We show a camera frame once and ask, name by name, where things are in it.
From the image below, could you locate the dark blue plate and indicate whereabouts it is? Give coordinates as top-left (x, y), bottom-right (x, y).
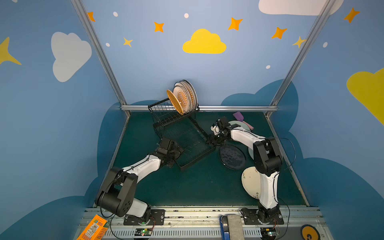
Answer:
top-left (219, 145), bottom-right (246, 170)

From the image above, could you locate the black wire dish rack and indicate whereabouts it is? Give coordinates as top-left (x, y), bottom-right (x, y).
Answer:
top-left (148, 98), bottom-right (215, 171)

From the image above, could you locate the yellow woven round mat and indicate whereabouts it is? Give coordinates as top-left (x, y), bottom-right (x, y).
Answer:
top-left (167, 90), bottom-right (184, 115)

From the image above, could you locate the orange sunburst plate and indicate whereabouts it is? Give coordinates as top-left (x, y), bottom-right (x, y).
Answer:
top-left (173, 86), bottom-right (190, 114)
top-left (180, 80), bottom-right (197, 111)

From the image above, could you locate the green rim lettered plate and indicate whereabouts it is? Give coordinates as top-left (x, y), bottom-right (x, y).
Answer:
top-left (184, 80), bottom-right (198, 108)

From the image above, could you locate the white cloud emblem plate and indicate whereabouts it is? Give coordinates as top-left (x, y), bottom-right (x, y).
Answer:
top-left (175, 82), bottom-right (194, 113)

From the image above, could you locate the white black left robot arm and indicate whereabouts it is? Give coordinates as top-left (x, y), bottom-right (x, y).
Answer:
top-left (95, 138), bottom-right (184, 223)

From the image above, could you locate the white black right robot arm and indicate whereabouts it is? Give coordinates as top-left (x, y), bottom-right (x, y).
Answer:
top-left (210, 117), bottom-right (283, 223)

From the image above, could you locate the pale green flower plate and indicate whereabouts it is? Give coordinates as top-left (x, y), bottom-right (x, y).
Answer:
top-left (229, 121), bottom-right (251, 132)

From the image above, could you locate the purple pink spatula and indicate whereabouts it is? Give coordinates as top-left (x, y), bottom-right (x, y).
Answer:
top-left (233, 112), bottom-right (254, 130)

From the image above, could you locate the pale green plain plate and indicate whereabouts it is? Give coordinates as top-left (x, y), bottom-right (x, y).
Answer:
top-left (248, 148), bottom-right (254, 160)

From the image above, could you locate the cream floral sprig plate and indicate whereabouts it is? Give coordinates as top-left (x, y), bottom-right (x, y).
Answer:
top-left (241, 167), bottom-right (261, 200)

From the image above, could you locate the left green circuit board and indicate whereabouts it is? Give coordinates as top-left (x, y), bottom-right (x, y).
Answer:
top-left (134, 228), bottom-right (153, 237)

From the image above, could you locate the green circuit board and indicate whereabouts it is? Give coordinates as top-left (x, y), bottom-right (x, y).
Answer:
top-left (134, 228), bottom-right (153, 237)
top-left (260, 228), bottom-right (278, 240)

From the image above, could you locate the grey blue block tool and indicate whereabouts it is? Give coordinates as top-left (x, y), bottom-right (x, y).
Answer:
top-left (220, 214), bottom-right (245, 240)

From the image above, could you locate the right green circuit board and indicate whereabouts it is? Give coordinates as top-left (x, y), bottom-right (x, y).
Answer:
top-left (260, 228), bottom-right (278, 240)

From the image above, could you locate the orange cardboard box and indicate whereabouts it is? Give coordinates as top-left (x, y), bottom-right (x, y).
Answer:
top-left (77, 215), bottom-right (109, 240)

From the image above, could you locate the yellow black round disc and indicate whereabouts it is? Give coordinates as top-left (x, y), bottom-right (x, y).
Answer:
top-left (301, 225), bottom-right (321, 240)

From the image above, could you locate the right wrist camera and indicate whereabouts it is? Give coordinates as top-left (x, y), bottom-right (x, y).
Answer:
top-left (211, 125), bottom-right (220, 135)

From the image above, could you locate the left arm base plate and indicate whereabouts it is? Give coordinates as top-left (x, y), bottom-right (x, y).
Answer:
top-left (124, 209), bottom-right (166, 226)

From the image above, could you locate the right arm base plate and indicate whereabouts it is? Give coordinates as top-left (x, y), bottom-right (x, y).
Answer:
top-left (240, 208), bottom-right (285, 225)

